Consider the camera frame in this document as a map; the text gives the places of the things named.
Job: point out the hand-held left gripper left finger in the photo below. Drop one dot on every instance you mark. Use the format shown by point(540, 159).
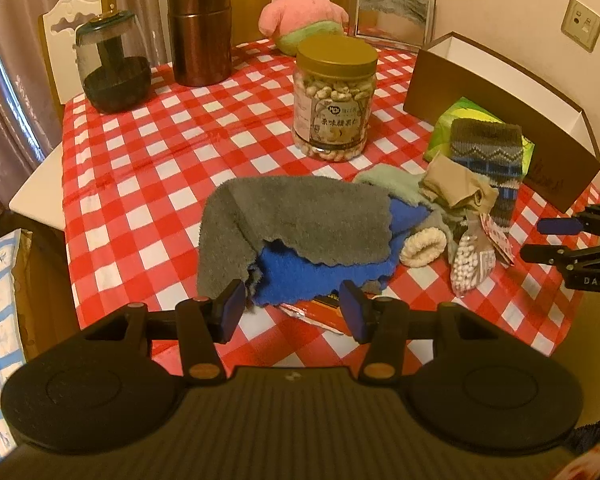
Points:
point(232, 306)

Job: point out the beige wall socket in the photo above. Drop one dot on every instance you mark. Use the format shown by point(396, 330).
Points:
point(581, 24)

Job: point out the gold-lidded nut jar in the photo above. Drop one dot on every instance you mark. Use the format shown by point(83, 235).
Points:
point(332, 100)

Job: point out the grey blue patterned sock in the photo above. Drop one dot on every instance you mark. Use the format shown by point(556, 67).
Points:
point(485, 150)

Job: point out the blue patterned white cloth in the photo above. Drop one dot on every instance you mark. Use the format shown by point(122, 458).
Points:
point(0, 335)

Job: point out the red white printed paper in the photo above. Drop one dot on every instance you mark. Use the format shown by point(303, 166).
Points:
point(587, 465)

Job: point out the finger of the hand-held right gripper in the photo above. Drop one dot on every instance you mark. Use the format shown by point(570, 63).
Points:
point(557, 225)
point(545, 254)

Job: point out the grey curtain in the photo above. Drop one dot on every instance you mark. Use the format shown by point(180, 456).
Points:
point(10, 60)

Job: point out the grey fluffy towel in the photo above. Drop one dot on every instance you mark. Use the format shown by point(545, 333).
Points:
point(300, 210)

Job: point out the clear picture frame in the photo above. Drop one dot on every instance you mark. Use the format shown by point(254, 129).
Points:
point(392, 15)

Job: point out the brown metal canister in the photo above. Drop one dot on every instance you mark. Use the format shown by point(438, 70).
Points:
point(200, 35)

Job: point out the red white checkered tablecloth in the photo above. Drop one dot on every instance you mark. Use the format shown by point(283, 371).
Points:
point(155, 185)

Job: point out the brown cardboard box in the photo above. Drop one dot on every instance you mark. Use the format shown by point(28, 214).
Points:
point(555, 155)

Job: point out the blue fluffy towel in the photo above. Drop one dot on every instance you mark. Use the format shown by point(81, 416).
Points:
point(300, 276)

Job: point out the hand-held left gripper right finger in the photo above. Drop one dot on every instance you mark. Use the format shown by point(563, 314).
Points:
point(352, 311)

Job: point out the white chair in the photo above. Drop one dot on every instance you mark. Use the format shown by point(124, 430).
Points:
point(62, 25)

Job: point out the cream scrunchie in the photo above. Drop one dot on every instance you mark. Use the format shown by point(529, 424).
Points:
point(420, 248)

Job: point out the green tissue packet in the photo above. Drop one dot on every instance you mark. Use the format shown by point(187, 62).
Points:
point(460, 110)

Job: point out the light green cloth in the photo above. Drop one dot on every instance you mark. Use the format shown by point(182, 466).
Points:
point(390, 180)

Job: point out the red snack packet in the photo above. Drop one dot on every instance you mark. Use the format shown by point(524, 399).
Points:
point(320, 311)

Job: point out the dark cloth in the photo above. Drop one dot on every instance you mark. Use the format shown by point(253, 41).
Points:
point(597, 437)

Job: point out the dark-lidded glass jar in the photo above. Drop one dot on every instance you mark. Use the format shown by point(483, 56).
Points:
point(115, 80)

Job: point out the clear bag of white beads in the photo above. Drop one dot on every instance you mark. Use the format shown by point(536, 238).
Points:
point(467, 270)

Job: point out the beige sock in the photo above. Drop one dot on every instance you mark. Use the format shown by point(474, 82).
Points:
point(455, 180)

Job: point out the pink starfish plush toy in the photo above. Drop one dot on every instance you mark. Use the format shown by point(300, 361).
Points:
point(300, 10)

